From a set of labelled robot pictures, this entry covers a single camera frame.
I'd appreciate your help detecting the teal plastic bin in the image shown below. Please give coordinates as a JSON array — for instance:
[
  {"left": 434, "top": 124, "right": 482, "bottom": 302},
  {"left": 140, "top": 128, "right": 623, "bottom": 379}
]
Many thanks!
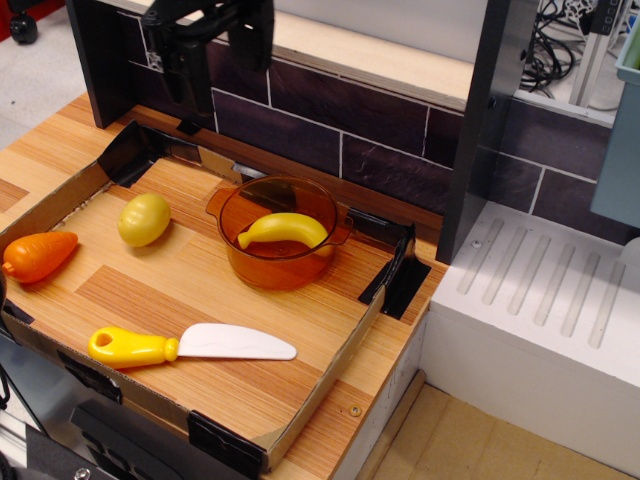
[{"left": 591, "top": 19, "right": 639, "bottom": 228}]

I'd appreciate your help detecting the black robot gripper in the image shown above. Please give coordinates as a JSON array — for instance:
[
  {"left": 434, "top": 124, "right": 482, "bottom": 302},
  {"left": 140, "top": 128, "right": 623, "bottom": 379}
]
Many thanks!
[{"left": 141, "top": 0, "right": 275, "bottom": 116}]

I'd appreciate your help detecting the orange transparent plastic pot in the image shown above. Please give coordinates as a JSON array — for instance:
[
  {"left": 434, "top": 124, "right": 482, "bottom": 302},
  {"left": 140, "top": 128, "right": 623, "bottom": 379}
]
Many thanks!
[{"left": 206, "top": 175, "right": 353, "bottom": 290}]

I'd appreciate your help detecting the black caster wheel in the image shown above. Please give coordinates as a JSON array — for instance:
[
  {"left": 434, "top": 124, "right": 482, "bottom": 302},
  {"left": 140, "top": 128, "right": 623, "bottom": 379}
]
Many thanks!
[{"left": 9, "top": 12, "right": 38, "bottom": 45}]

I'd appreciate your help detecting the yellow handled white toy knife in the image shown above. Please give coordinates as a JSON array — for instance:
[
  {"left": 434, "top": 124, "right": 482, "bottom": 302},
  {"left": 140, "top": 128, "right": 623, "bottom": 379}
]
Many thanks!
[{"left": 87, "top": 323, "right": 297, "bottom": 369}]

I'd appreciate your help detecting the yellow green toy potato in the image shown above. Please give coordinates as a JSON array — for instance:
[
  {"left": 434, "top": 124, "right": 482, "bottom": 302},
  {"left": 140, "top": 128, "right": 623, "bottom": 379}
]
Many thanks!
[{"left": 117, "top": 193, "right": 171, "bottom": 247}]

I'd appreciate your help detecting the yellow plastic toy banana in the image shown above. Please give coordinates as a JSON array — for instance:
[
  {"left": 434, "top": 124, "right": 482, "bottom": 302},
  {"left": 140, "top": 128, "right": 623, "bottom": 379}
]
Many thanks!
[{"left": 237, "top": 212, "right": 333, "bottom": 257}]

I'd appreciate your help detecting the brass screw in table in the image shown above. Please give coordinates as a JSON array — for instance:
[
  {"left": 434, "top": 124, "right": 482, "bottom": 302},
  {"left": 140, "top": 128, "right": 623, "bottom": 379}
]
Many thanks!
[{"left": 349, "top": 405, "right": 362, "bottom": 417}]

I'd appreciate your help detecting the bundle of black cables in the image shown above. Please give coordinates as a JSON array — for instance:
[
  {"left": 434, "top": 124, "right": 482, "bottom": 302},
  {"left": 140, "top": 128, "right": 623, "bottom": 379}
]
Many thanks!
[{"left": 519, "top": 0, "right": 594, "bottom": 94}]

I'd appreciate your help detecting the orange toy carrot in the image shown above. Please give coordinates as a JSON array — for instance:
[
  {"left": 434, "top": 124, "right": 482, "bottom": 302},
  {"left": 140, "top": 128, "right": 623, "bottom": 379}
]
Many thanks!
[{"left": 1, "top": 231, "right": 78, "bottom": 284}]

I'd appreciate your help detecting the dark grey vertical post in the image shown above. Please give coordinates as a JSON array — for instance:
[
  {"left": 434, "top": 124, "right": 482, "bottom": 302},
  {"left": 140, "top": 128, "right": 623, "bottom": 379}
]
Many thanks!
[{"left": 436, "top": 0, "right": 538, "bottom": 264}]

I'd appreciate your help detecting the aluminium frame rail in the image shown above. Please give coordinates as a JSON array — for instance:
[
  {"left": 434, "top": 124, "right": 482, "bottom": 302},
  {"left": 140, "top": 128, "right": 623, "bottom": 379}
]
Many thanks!
[{"left": 567, "top": 0, "right": 626, "bottom": 107}]

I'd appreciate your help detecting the white dish drying rack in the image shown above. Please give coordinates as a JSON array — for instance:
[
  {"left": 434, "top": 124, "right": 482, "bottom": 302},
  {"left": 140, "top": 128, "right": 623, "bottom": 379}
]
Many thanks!
[{"left": 421, "top": 203, "right": 639, "bottom": 473}]

